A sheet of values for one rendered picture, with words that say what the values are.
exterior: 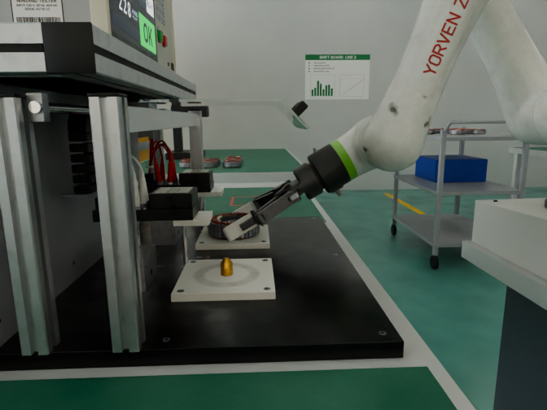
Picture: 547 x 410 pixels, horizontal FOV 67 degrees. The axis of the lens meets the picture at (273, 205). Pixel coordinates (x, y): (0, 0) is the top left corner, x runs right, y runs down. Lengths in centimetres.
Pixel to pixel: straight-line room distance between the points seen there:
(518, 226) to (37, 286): 80
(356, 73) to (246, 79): 153
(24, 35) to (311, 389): 44
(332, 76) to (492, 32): 512
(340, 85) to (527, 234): 533
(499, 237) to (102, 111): 78
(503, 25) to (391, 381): 76
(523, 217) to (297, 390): 58
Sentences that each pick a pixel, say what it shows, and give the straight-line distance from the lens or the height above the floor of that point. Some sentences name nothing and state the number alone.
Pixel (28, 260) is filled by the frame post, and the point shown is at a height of 88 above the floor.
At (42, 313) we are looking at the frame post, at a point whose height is 82.
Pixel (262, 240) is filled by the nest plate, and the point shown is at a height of 78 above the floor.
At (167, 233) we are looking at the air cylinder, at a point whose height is 80.
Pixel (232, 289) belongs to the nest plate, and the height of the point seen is 78.
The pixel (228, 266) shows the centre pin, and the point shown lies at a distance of 67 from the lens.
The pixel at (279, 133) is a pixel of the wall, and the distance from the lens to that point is 597.
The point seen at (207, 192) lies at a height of 88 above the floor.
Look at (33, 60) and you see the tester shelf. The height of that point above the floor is 108.
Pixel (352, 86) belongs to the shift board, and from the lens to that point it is 612.
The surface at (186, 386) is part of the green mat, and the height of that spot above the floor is 75.
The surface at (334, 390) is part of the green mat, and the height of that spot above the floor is 75.
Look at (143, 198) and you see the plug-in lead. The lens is 66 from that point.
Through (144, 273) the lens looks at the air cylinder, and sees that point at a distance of 66.
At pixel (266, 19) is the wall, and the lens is 610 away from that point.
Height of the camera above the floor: 102
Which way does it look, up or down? 12 degrees down
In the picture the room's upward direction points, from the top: 1 degrees counter-clockwise
